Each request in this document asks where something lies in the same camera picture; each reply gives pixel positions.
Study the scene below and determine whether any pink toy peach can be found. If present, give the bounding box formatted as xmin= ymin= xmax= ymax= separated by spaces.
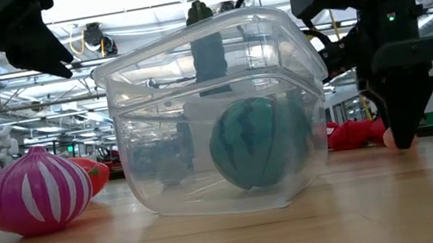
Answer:
xmin=380 ymin=123 xmax=420 ymax=153

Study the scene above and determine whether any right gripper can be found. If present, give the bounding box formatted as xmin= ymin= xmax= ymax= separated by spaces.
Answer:
xmin=343 ymin=0 xmax=433 ymax=156

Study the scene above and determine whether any purple white-striped toy onion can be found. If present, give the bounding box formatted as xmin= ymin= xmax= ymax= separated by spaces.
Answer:
xmin=0 ymin=138 xmax=100 ymax=243

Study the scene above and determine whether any black ceiling-mounted device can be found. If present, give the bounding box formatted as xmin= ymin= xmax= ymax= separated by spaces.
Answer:
xmin=81 ymin=18 xmax=119 ymax=59

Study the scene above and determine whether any green toy watermelon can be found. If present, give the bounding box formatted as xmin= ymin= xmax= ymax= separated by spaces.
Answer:
xmin=202 ymin=88 xmax=321 ymax=196

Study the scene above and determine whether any white robot figure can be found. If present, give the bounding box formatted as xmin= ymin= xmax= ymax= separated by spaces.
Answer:
xmin=0 ymin=122 xmax=22 ymax=168

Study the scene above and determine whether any red toy dragon fruit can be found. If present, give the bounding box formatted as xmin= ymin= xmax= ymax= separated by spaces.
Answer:
xmin=68 ymin=151 xmax=114 ymax=201

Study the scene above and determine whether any clear plastic tupperware container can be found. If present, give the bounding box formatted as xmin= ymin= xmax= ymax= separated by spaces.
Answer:
xmin=85 ymin=0 xmax=348 ymax=235

